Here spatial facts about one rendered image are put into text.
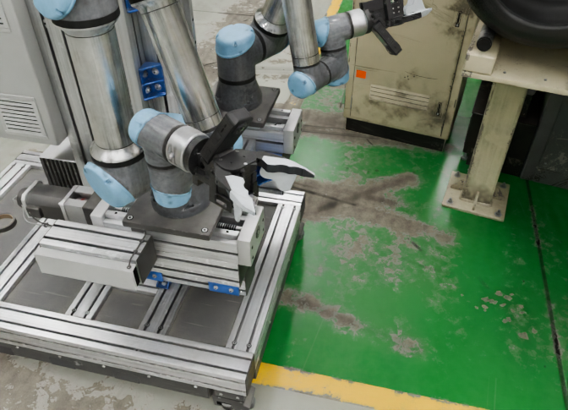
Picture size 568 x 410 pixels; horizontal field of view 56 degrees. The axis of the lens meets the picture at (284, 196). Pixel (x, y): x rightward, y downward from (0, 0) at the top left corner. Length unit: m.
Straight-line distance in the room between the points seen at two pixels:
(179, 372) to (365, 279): 0.83
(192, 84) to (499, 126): 1.52
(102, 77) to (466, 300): 1.57
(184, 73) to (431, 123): 1.86
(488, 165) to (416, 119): 0.50
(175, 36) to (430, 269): 1.49
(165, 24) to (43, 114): 0.58
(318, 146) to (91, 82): 1.87
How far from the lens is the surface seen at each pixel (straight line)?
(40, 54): 1.48
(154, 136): 0.98
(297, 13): 1.42
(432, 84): 2.65
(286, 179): 0.91
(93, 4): 0.98
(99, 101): 1.07
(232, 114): 0.84
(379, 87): 2.72
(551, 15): 2.01
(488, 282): 2.24
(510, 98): 2.26
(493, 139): 2.36
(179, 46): 1.06
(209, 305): 1.77
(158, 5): 1.05
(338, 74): 1.57
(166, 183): 1.04
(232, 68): 1.63
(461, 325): 2.07
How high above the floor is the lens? 1.60
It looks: 41 degrees down
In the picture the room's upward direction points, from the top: straight up
